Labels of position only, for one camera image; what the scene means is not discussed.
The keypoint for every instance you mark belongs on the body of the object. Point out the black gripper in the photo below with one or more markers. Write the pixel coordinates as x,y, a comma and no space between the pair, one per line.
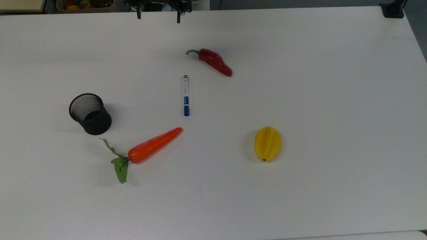
156,4

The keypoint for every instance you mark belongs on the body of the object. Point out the blue and white marker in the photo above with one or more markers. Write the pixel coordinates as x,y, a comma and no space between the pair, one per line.
186,96

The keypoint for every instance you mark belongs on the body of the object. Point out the red chili pepper toy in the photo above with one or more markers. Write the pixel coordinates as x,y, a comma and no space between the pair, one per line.
215,61

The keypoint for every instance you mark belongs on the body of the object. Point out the box of toy fruits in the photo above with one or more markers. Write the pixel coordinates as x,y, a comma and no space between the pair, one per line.
85,4

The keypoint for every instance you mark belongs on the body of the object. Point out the black mesh pen cup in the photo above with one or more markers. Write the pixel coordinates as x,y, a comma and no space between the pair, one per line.
91,116

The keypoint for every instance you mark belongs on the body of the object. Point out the orange carrot toy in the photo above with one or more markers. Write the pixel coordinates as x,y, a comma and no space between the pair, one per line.
153,146

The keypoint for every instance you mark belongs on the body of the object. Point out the light wooden board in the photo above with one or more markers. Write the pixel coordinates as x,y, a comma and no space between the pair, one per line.
20,5

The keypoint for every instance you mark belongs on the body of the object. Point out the yellow starfruit toy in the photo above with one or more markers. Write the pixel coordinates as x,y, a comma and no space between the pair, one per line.
268,143

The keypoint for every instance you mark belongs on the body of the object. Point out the black camera stand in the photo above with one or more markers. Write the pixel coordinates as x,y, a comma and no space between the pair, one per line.
393,10

